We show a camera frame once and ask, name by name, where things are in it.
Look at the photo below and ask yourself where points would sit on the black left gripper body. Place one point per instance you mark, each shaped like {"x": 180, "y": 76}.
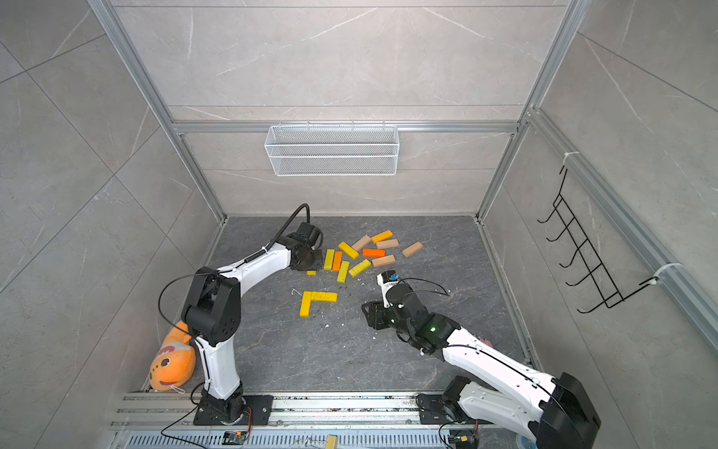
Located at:
{"x": 315, "y": 261}

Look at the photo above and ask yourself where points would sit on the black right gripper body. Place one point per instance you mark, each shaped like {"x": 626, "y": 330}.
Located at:
{"x": 384, "y": 317}

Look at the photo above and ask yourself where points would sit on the lime yellow block short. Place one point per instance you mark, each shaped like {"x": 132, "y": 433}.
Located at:
{"x": 343, "y": 272}

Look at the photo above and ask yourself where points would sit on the lime yellow block long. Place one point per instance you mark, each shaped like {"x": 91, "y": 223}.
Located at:
{"x": 360, "y": 268}

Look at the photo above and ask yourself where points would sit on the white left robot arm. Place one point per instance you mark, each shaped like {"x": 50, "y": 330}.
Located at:
{"x": 212, "y": 311}

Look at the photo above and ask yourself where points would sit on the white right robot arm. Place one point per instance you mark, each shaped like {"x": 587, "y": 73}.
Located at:
{"x": 493, "y": 370}

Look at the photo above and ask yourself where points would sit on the lime yellow block far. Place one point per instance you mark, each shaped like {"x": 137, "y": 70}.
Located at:
{"x": 329, "y": 260}

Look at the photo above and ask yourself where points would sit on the orange block upright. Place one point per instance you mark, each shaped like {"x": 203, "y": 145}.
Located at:
{"x": 337, "y": 261}

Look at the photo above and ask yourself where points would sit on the yellow block angled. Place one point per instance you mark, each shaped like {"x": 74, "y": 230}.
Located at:
{"x": 348, "y": 250}

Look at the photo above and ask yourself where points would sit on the light wooden block front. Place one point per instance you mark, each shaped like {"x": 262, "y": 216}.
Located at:
{"x": 383, "y": 261}

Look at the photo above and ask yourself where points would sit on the tan wooden block angled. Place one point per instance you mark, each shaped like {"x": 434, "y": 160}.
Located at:
{"x": 362, "y": 243}

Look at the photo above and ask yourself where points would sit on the orange block flat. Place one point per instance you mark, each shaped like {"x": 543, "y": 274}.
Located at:
{"x": 373, "y": 253}

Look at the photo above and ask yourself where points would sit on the tan wooden block middle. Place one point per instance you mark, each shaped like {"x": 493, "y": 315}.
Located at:
{"x": 388, "y": 244}

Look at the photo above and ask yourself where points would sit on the tan wooden block right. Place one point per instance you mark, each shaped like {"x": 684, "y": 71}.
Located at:
{"x": 413, "y": 249}

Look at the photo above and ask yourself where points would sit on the amber yellow block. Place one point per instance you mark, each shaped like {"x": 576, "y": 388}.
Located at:
{"x": 383, "y": 236}

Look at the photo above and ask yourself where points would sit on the orange plush toy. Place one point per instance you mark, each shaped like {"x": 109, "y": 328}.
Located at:
{"x": 175, "y": 361}

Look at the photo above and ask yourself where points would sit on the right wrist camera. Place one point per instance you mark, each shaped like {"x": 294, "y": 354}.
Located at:
{"x": 386, "y": 281}

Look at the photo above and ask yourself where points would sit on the white wire mesh basket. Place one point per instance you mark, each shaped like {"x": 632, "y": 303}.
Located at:
{"x": 333, "y": 150}

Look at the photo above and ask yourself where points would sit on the black wire hook rack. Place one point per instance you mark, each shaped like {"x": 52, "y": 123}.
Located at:
{"x": 586, "y": 255}

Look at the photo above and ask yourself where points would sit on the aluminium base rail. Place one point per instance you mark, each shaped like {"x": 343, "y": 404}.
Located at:
{"x": 297, "y": 420}

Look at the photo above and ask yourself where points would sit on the aluminium frame post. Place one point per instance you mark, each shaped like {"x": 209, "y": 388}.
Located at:
{"x": 113, "y": 27}

